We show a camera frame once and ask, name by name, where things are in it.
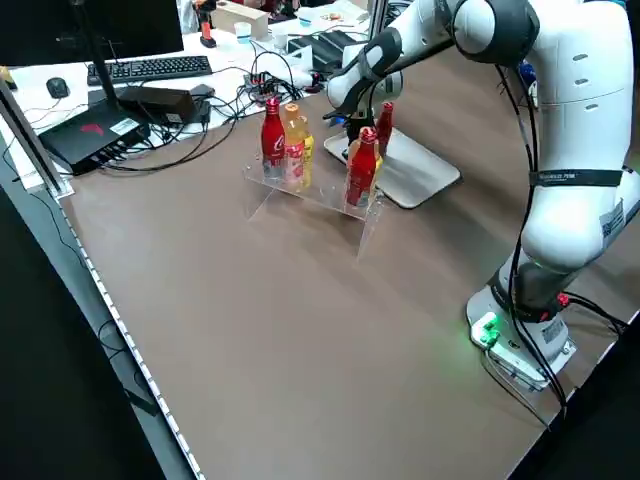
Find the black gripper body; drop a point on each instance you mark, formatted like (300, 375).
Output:
(361, 125)

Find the red cola bottle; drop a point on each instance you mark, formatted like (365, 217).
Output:
(361, 175)
(274, 145)
(385, 130)

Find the white rectangular tray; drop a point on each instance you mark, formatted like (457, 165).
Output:
(425, 175)

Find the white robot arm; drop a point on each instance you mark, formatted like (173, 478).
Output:
(575, 150)

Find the clear acrylic bottle shelf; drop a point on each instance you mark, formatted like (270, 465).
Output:
(370, 235)

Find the yellow drink bottle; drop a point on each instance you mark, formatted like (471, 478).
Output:
(378, 167)
(309, 155)

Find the black equipment case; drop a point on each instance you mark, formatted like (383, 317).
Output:
(325, 45)

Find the power strip with plugs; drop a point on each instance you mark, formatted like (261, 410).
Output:
(260, 87)

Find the white and blue paper cup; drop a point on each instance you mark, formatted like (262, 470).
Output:
(243, 32)

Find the light wooden box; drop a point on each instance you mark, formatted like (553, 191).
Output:
(245, 17)

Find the orange and black power tool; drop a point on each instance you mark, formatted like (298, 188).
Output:
(206, 30)

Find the black power adapter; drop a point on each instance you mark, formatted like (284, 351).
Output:
(160, 102)

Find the black keyboard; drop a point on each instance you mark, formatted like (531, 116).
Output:
(150, 67)

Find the black monitor stand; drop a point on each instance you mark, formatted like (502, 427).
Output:
(102, 75)

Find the black box device red logo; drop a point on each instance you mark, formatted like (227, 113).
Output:
(90, 132)

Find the black computer monitor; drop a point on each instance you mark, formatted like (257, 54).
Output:
(90, 25)

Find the black computer mouse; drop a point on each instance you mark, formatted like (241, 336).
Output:
(56, 87)

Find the silver aluminium frame post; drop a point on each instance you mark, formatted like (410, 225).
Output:
(35, 140)

